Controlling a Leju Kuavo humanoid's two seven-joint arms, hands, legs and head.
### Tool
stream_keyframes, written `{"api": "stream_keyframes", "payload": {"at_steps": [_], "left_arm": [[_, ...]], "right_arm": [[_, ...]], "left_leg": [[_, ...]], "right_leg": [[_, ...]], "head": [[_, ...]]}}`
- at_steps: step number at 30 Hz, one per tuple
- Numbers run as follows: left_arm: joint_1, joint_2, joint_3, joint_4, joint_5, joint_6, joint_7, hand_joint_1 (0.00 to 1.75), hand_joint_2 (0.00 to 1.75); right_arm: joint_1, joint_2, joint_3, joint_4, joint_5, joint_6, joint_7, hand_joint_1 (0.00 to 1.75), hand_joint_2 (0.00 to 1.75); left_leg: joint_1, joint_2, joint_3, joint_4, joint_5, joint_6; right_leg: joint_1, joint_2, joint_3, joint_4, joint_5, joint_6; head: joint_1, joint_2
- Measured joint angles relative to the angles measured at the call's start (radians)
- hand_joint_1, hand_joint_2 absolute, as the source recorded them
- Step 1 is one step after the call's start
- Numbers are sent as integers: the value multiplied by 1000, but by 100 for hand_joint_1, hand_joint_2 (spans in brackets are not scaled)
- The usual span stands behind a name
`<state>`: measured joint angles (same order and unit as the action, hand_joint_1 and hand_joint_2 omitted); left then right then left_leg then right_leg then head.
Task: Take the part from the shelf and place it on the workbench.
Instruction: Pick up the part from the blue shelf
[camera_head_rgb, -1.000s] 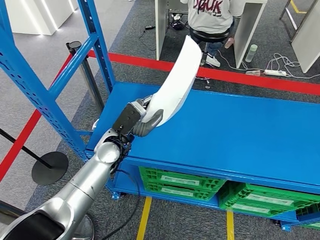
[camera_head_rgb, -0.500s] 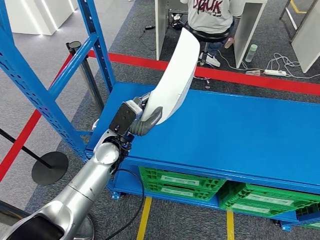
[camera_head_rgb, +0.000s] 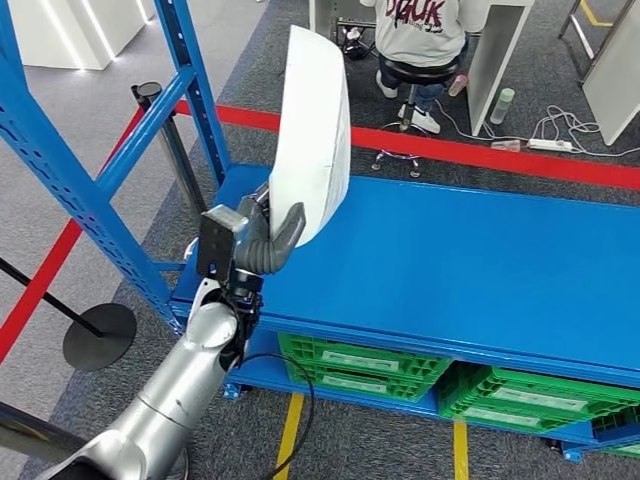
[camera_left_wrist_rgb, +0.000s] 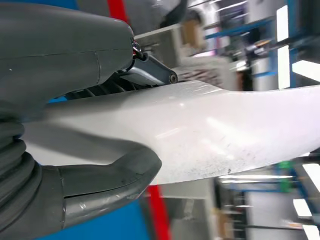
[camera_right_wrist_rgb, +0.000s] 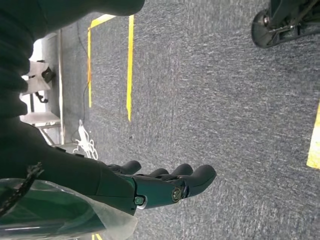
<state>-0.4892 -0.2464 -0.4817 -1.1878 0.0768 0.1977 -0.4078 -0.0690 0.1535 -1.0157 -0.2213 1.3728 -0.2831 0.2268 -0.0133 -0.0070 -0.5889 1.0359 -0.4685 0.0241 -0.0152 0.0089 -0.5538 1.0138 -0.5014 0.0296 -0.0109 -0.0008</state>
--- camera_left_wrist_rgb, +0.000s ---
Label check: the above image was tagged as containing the blue metal shelf rack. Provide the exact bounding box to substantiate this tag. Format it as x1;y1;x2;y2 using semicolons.
0;0;151;240

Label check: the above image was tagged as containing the brown cardboard box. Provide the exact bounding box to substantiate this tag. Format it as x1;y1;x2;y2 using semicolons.
181;19;207;51

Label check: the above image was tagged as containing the long red barrier belt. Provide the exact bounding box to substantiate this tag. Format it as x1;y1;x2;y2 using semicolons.
107;0;173;240

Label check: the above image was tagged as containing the blue storage rack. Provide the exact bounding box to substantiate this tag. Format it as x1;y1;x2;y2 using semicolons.
205;0;320;229

